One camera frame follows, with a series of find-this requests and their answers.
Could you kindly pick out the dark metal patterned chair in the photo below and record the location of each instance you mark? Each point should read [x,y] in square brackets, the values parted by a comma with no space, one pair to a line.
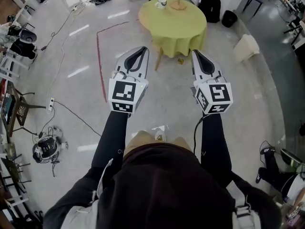
[19,108]

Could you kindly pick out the person's white shoe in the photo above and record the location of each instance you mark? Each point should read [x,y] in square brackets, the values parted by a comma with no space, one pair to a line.
[160,134]

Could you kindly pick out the person's left forearm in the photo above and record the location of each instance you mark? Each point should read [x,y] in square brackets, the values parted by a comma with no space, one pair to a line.
[110,137]

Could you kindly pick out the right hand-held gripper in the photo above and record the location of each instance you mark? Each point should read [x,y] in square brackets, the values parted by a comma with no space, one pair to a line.
[214,96]

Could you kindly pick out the small yellow floor object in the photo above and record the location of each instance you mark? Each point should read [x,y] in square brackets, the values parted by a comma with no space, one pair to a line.
[180,60]

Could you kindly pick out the white cup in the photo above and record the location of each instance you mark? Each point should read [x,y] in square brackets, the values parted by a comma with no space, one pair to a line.
[161,3]

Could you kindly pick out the round table with green cloth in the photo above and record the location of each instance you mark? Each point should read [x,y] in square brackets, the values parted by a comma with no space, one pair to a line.
[174,25]

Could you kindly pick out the black waste bin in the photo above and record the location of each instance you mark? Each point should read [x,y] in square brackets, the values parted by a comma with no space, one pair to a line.
[229,19]

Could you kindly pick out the black office chair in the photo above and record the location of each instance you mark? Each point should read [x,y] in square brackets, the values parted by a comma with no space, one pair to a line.
[25,44]

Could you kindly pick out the person's right forearm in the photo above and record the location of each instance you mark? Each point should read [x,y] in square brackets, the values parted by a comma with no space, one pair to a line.
[215,142]

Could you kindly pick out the black and white chair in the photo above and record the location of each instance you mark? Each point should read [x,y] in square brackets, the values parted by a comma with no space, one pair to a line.
[296,31]

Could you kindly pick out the white power strip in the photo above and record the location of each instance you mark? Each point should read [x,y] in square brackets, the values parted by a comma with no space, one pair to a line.
[50,105]

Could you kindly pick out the person's dark hooded top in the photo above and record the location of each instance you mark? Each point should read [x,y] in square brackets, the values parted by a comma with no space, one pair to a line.
[164,190]

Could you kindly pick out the person's khaki trousers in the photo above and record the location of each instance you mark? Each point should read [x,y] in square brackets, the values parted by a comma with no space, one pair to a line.
[140,139]

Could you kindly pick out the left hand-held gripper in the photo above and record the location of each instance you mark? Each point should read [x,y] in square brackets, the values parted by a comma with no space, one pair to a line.
[124,92]

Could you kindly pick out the white waste bin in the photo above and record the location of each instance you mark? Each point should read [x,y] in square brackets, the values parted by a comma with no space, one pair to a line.
[246,48]

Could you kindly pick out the black backpack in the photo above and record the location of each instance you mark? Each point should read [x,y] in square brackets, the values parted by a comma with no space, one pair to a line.
[210,7]

